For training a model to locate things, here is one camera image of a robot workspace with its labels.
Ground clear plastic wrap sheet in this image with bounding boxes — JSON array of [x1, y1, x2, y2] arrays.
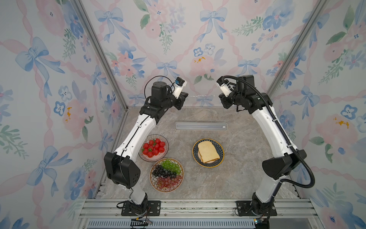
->
[[189, 95, 216, 100]]

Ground plastic wrap dispenser box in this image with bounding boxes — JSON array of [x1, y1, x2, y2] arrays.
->
[[175, 122, 228, 131]]

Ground blue yellow-rimmed plate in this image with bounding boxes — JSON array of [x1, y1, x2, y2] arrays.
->
[[193, 138, 225, 168]]

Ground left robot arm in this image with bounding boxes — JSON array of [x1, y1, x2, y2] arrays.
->
[[104, 77, 188, 216]]

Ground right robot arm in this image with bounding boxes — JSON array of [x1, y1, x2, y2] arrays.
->
[[217, 75, 307, 216]]

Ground glass plate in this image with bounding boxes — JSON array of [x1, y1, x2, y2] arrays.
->
[[139, 134, 169, 162]]

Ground patterned fruit plate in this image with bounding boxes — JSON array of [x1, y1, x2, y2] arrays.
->
[[150, 158, 184, 193]]

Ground red strawberries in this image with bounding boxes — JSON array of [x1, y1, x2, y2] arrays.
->
[[142, 137, 168, 158]]

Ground bread slices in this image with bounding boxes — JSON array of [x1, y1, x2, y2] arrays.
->
[[198, 141, 220, 163]]

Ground green grapes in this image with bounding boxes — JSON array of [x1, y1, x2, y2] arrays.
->
[[161, 159, 182, 175]]

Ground black grapes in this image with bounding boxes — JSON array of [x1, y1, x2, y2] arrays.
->
[[152, 165, 177, 178]]

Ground red grapes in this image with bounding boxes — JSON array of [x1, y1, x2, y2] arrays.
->
[[157, 176, 183, 190]]

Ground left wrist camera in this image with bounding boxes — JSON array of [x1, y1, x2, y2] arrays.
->
[[173, 77, 187, 99]]

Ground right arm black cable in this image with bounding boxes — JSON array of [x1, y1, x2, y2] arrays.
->
[[218, 75, 315, 227]]

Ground left aluminium corner post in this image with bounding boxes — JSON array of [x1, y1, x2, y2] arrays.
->
[[71, 0, 128, 112]]

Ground aluminium corner post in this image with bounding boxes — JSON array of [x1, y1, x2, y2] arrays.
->
[[71, 0, 128, 112], [267, 0, 328, 100]]

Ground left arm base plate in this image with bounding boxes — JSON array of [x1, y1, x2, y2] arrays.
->
[[118, 200, 161, 217]]

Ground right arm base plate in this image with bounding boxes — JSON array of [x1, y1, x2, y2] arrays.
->
[[235, 200, 277, 217]]

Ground right aluminium corner post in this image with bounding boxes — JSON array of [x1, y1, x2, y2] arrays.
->
[[267, 0, 328, 100]]

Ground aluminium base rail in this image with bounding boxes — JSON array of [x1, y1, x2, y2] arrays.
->
[[75, 199, 324, 229]]

